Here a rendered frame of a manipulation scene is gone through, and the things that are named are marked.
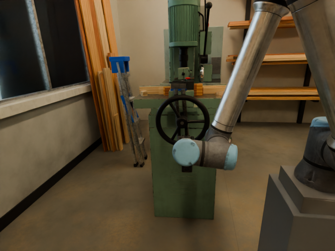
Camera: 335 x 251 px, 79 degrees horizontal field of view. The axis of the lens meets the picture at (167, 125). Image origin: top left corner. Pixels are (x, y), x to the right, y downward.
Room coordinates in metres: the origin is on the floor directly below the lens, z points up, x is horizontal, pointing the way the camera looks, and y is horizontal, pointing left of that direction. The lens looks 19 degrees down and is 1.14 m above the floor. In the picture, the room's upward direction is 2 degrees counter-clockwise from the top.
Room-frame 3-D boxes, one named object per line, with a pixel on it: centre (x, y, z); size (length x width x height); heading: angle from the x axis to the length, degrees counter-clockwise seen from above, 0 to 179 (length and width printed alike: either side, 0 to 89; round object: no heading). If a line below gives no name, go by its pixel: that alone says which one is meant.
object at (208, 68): (1.53, -0.29, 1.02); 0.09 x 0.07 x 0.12; 84
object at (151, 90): (1.39, -0.11, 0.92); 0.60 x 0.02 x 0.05; 84
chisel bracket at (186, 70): (1.38, -0.12, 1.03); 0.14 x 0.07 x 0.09; 174
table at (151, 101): (1.26, -0.10, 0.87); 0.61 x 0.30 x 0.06; 84
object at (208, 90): (1.35, -0.22, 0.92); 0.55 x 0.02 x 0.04; 84
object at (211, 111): (1.30, -0.11, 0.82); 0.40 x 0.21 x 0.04; 84
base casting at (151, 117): (1.49, -0.13, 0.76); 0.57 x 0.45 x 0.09; 174
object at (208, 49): (1.56, -0.29, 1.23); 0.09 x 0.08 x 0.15; 174
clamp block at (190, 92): (1.17, -0.09, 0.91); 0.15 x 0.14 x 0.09; 84
